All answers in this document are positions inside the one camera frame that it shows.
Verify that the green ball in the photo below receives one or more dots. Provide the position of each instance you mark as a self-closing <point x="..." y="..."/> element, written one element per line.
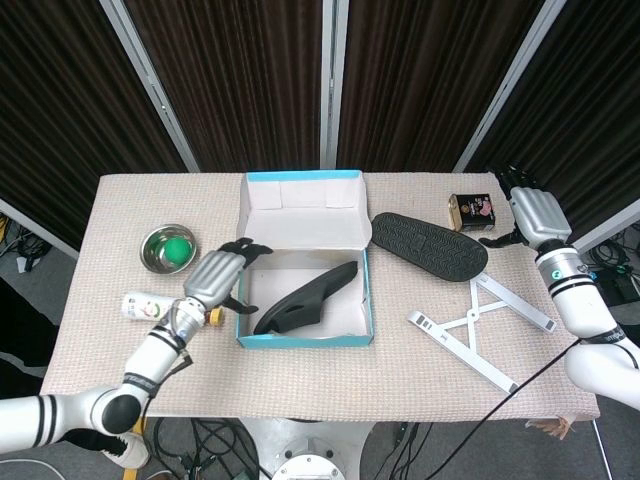
<point x="178" y="251"/>

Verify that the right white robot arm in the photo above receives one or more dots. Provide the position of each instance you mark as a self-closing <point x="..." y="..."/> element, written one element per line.
<point x="575" y="295"/>

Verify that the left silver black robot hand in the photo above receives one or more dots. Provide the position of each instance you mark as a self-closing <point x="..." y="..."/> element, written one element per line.
<point x="212" y="277"/>

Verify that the grey aluminium partition post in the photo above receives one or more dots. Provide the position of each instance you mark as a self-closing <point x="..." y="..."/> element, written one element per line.
<point x="145" y="75"/>
<point x="610" y="225"/>
<point x="332" y="75"/>
<point x="510" y="80"/>
<point x="40" y="227"/>

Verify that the black luncheon meat can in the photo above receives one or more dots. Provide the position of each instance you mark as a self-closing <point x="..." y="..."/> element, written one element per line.
<point x="475" y="212"/>

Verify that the beige woven tablecloth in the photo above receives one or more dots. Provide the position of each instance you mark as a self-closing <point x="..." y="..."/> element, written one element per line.
<point x="300" y="380"/>

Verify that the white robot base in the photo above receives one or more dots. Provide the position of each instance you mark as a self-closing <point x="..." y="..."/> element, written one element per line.
<point x="310" y="462"/>

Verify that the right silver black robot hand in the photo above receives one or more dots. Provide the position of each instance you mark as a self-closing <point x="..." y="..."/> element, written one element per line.
<point x="540" y="215"/>

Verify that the yellow floor tape strip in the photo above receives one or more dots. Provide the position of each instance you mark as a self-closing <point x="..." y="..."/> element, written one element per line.
<point x="132" y="472"/>

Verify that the black power strip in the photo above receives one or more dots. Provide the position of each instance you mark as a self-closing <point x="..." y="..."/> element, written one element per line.
<point x="625" y="285"/>

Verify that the black trouser leg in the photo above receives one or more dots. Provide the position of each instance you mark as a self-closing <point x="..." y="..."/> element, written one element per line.
<point x="87" y="440"/>

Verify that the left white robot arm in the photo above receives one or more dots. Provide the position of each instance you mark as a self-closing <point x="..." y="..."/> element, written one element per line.
<point x="150" y="357"/>

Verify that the brown paper scrap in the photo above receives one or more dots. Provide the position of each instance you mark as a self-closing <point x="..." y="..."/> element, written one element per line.
<point x="550" y="426"/>

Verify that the light blue shoe box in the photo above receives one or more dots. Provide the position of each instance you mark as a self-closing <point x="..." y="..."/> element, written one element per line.
<point x="305" y="220"/>

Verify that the yellow capped drink bottle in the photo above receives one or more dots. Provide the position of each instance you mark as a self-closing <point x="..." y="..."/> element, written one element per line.
<point x="145" y="306"/>

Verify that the stainless steel bowl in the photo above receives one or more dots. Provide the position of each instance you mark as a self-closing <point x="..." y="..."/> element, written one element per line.
<point x="152" y="252"/>

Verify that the dark brown corrugated panel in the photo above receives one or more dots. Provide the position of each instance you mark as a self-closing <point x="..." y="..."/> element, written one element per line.
<point x="65" y="100"/>
<point x="590" y="110"/>
<point x="425" y="75"/>
<point x="240" y="75"/>

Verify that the white folding laptop stand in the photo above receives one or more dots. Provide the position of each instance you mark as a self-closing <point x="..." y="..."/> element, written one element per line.
<point x="470" y="315"/>

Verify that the white sneaker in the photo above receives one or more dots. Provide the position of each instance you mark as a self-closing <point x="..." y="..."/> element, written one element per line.
<point x="132" y="447"/>

